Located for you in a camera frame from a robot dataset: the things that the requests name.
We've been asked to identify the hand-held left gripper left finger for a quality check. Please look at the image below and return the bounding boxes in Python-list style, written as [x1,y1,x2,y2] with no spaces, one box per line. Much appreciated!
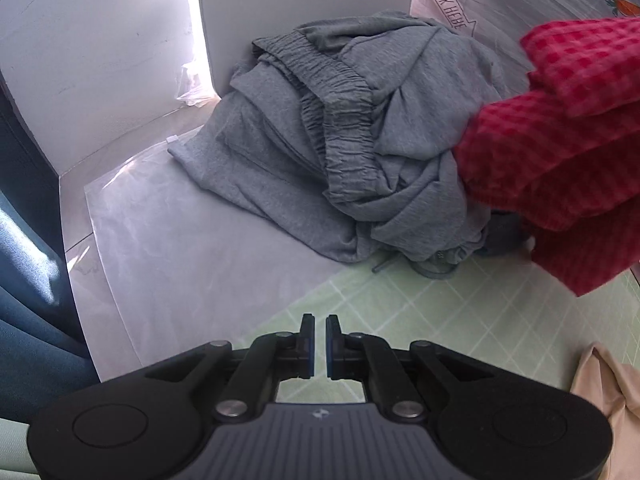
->
[131,313,316,423]

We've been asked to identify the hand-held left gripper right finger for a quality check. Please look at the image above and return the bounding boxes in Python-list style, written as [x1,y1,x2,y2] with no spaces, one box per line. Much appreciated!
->
[325,313,507,423]

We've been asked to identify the beige garment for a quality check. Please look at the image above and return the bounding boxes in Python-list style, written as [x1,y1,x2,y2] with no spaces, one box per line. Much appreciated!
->
[570,342,640,480]

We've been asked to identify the green grid mat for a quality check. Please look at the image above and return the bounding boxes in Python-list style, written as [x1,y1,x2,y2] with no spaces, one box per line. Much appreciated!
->
[240,252,640,406]

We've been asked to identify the clear plastic sheet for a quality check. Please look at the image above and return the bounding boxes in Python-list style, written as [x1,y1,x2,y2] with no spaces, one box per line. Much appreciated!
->
[65,127,381,383]

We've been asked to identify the grey pants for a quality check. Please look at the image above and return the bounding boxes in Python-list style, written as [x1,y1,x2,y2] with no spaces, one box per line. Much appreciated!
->
[168,9,523,280]

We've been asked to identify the crumpled clear plastic bag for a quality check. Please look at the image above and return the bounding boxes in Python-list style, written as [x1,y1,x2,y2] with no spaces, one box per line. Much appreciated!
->
[174,57,217,107]

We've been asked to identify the blue curtain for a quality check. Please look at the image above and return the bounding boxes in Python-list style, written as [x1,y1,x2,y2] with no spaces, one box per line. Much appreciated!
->
[0,85,101,423]

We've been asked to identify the red checked garment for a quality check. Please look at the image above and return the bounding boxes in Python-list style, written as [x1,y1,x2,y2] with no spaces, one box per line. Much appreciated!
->
[452,16,640,297]

